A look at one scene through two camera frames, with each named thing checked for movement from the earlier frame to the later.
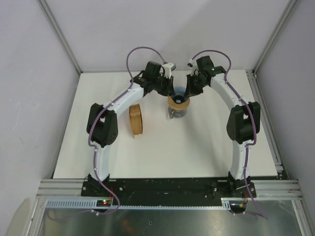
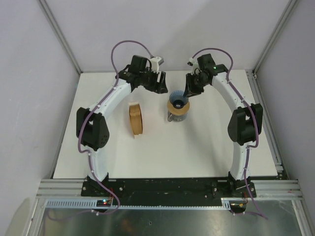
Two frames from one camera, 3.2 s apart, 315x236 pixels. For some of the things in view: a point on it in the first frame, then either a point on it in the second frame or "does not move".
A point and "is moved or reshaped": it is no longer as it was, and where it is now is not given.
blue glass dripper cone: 179,91 is moved or reshaped
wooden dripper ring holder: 177,106 → 177,111
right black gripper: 191,91 does not move
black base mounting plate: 168,189 does not move
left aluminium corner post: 44,5 does not move
